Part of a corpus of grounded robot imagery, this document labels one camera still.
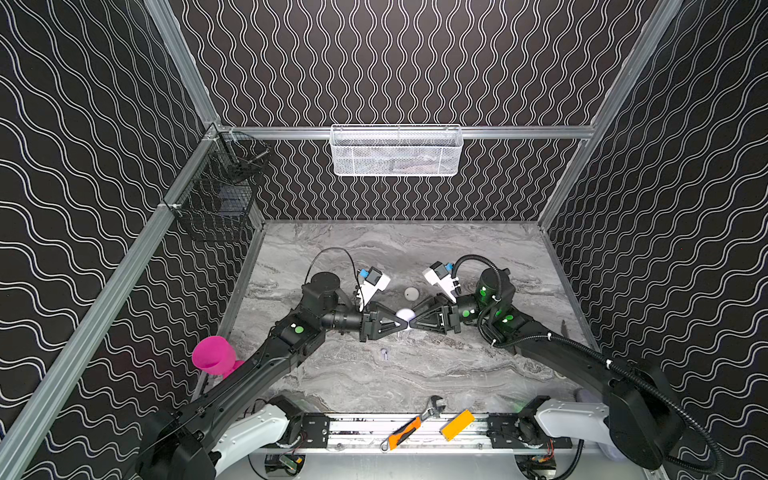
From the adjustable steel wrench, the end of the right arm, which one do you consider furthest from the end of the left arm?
the adjustable steel wrench

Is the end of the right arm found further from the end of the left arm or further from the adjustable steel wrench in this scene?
the adjustable steel wrench

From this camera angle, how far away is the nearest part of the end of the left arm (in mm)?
599

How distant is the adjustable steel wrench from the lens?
0.73 m

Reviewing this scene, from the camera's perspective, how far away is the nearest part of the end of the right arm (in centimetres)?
62
